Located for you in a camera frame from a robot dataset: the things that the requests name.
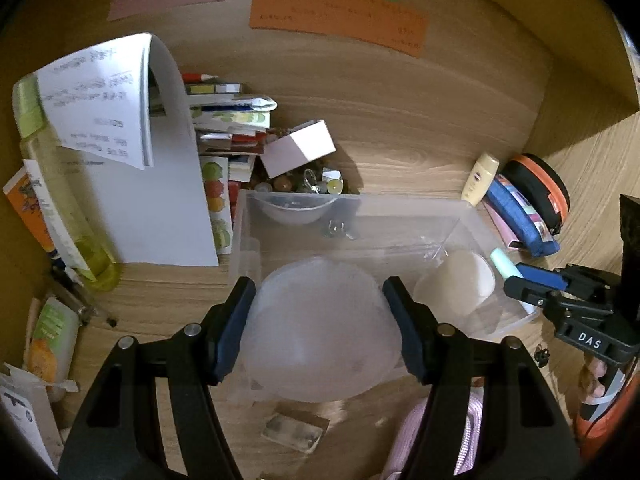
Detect yellow green plastic bottle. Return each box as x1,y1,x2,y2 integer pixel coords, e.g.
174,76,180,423
12,74,122,292

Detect translucent white plastic bowl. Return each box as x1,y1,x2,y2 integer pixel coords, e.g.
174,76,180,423
241,256,403,403

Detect person's right hand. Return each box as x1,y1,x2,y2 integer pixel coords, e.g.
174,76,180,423
579,360,609,405

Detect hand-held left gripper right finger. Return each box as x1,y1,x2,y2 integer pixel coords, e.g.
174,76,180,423
382,276,583,480

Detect pink cord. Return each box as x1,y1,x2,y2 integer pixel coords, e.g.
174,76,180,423
385,390,486,480

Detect cream pillar candle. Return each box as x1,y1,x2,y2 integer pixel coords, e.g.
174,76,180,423
414,250,496,317

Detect blue pencil case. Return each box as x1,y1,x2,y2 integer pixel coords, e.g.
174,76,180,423
482,174,561,259

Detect person's orange clothing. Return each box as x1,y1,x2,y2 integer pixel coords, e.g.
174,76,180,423
575,390,628,461

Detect mint green tube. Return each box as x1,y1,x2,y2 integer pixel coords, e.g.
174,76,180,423
490,248,536,312

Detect orange black round case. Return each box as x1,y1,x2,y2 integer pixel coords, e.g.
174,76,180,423
500,153,571,236

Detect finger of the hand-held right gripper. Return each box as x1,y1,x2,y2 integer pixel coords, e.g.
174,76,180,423
503,276,557,312
515,262,569,292

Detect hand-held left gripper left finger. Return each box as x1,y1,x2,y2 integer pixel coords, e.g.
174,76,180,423
57,276,258,480

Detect white notepad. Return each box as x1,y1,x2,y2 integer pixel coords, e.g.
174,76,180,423
37,32,221,267

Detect fruit print book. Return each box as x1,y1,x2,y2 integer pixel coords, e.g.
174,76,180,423
199,156,235,256

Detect pile of small trinkets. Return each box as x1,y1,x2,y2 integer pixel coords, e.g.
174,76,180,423
252,159,361,196

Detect orange book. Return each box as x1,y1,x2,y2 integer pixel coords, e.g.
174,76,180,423
2,166,56,256

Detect stack of books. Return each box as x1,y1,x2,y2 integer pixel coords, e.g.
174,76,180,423
185,80,278,185

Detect clear plastic storage bin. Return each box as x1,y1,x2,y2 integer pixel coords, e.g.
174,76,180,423
227,189,543,406

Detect wooden shelf board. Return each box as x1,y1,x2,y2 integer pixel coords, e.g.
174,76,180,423
425,0,640,111

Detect yellow lotion tube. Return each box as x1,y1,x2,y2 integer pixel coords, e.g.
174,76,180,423
460,152,501,207

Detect pink flat case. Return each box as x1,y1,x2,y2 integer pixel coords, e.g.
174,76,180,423
482,200,526,252

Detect metal binder clips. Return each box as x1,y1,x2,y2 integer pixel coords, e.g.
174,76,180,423
322,220,356,240

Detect green orange snack packet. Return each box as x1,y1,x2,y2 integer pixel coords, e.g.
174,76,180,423
25,296,81,403

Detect wooden desktop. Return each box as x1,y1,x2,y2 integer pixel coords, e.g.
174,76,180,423
0,110,640,480

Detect small clear plastic bowl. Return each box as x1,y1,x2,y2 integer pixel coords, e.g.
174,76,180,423
255,192,338,225

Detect black pens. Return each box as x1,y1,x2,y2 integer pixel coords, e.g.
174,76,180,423
50,260,118,328

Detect small white cardboard box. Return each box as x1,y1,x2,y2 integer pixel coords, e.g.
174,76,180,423
260,120,337,179

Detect orange paper note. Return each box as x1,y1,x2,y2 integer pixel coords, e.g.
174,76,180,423
249,0,430,59

